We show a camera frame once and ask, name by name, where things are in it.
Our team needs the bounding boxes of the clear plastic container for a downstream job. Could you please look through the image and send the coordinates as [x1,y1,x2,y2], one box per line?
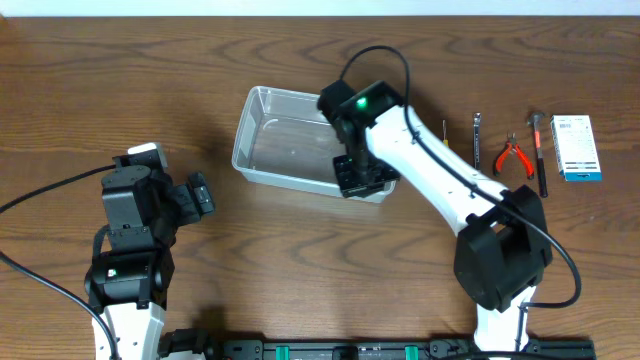
[231,85,397,204]

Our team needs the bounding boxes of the red handled pliers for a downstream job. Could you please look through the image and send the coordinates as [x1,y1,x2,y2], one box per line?
[492,132,536,180]

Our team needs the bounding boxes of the small black orange hammer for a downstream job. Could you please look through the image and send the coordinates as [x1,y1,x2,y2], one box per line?
[527,111,548,198]

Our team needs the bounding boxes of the white blue cardboard box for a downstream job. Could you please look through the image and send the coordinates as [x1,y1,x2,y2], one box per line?
[550,115,602,182]

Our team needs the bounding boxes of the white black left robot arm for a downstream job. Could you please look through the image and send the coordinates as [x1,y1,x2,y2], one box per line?
[85,150,215,359]

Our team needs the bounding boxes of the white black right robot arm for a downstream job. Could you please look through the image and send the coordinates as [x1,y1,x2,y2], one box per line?
[317,80,552,359]

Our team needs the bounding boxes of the black yellow screwdriver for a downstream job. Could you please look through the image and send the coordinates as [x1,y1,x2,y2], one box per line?
[442,119,449,147]

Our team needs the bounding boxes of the silver wrench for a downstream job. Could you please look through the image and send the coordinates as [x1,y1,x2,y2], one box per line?
[473,112,482,170]

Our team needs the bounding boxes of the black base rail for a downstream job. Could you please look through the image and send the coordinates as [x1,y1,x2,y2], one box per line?
[158,328,597,360]

